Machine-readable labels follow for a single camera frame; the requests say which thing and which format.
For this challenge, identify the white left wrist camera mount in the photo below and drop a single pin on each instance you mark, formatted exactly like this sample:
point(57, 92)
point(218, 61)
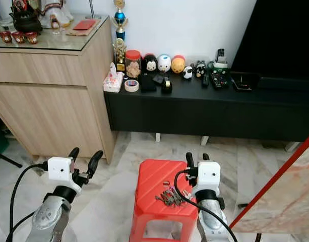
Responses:
point(59, 171)

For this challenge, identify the light wooden cabinet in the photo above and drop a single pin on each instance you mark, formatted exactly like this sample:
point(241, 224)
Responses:
point(53, 101)

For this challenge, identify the silver lamp stand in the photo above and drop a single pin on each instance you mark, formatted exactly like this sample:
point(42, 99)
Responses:
point(91, 7)

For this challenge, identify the white tape roll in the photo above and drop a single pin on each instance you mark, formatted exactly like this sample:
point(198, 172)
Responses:
point(127, 85)

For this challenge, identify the white round plush toy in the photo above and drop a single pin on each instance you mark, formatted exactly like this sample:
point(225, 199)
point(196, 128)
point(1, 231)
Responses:
point(164, 64)

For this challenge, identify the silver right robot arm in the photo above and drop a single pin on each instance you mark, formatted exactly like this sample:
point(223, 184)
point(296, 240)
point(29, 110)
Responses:
point(213, 222)

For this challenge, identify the tall trophy with blue ball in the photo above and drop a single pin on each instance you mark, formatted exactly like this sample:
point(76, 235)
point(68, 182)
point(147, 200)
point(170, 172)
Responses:
point(119, 19)

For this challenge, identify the black and white figure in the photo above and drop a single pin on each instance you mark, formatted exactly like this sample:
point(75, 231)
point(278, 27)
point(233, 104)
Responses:
point(200, 69)

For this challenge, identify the black incense pot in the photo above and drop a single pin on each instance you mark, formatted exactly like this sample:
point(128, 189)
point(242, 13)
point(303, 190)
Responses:
point(27, 22)

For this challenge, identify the black television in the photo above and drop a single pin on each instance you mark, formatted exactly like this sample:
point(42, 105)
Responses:
point(280, 35)

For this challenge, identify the white robed figurine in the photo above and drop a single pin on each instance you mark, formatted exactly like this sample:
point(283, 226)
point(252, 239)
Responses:
point(58, 12)

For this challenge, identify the small black pouch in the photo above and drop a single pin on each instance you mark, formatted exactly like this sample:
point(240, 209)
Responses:
point(158, 78)

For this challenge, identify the red plastic stool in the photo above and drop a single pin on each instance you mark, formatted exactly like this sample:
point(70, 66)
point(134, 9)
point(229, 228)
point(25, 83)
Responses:
point(154, 176)

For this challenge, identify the black tape dispenser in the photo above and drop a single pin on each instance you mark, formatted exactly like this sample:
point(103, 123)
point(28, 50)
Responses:
point(167, 87)

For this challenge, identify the small clear glass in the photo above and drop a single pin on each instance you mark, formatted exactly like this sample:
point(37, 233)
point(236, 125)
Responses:
point(56, 24)

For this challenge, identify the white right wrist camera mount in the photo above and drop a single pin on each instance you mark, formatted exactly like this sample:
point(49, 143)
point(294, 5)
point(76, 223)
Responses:
point(208, 176)

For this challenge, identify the yellow round plush toy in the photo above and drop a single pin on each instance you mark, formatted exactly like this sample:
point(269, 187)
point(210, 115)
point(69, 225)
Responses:
point(178, 65)

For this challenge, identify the black mouse plush toy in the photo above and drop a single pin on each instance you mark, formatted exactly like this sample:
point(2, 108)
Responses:
point(149, 64)

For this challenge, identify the black rectangular tray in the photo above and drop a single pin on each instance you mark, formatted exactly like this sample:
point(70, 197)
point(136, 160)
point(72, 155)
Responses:
point(245, 80)

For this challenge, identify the clear jar with red lid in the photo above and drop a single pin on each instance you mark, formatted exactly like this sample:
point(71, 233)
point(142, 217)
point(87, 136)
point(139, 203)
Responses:
point(132, 65)

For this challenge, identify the black tripod leg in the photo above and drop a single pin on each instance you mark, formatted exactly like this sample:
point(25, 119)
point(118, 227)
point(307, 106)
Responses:
point(10, 162)

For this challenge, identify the red packet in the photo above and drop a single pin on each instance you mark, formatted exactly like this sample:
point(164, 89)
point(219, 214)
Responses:
point(84, 25)

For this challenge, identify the small gold trophy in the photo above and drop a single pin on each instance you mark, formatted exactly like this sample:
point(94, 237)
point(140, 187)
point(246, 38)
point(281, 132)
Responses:
point(119, 49)

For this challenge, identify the black wallet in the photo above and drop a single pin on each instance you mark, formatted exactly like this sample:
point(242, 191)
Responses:
point(146, 83)

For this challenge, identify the small panda figure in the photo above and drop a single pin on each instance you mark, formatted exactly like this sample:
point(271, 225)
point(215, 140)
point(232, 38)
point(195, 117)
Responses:
point(188, 72)

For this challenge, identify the marble pattern table board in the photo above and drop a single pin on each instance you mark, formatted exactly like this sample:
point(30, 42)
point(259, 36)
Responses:
point(285, 191)

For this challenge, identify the small red cup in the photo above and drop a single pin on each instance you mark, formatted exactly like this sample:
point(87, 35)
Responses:
point(32, 38)
point(5, 37)
point(18, 37)

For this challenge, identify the dark key bunch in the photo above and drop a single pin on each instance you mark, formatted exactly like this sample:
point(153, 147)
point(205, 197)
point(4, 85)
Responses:
point(167, 197)

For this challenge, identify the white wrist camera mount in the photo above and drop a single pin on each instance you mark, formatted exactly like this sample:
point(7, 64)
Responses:
point(208, 176)
point(59, 171)

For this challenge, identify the black low TV console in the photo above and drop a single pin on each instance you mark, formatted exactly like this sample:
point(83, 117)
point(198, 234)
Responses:
point(199, 113)

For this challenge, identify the white pink tissue pack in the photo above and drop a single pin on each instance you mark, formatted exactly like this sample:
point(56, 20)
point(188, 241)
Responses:
point(113, 83)

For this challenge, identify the wide black remote control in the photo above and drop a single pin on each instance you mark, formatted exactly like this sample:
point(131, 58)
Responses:
point(219, 81)

